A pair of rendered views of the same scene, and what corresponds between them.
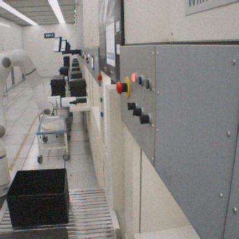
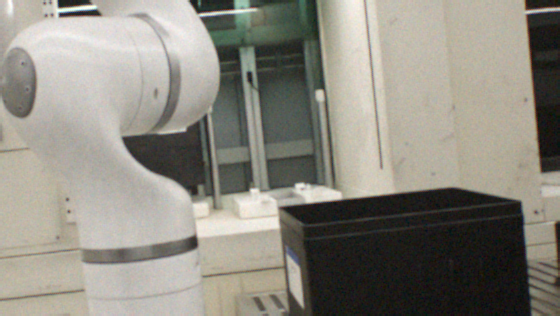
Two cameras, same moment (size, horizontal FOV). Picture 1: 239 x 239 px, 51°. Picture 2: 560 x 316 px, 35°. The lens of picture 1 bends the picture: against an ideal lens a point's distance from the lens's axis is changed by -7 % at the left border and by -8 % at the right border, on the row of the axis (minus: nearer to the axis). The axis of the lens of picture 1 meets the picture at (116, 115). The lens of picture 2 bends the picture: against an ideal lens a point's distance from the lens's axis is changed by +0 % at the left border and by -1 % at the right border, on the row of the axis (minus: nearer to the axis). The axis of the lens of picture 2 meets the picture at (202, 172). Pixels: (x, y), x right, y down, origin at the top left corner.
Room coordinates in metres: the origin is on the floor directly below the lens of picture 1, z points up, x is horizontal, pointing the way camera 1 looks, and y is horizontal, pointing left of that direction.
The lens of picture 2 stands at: (1.26, 1.62, 1.07)
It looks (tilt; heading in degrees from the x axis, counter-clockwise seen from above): 3 degrees down; 276
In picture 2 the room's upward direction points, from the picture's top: 6 degrees counter-clockwise
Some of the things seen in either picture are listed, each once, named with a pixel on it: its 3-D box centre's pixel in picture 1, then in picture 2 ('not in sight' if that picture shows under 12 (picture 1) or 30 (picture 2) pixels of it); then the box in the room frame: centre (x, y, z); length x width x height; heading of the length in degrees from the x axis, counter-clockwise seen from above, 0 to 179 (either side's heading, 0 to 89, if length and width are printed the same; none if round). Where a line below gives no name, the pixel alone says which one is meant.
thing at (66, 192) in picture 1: (40, 195); (393, 265); (1.15, 0.39, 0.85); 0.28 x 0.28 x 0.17; 8
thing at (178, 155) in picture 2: not in sight; (151, 135); (1.59, -0.36, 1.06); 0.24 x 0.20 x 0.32; 9
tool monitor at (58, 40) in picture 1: (66, 46); not in sight; (4.71, 0.83, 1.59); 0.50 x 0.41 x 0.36; 99
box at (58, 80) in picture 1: (57, 84); not in sight; (5.25, 1.16, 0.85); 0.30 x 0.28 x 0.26; 8
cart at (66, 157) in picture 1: (54, 135); not in sight; (3.89, 0.97, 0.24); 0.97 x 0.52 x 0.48; 11
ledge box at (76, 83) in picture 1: (78, 87); not in sight; (4.23, 0.60, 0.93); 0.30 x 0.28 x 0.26; 6
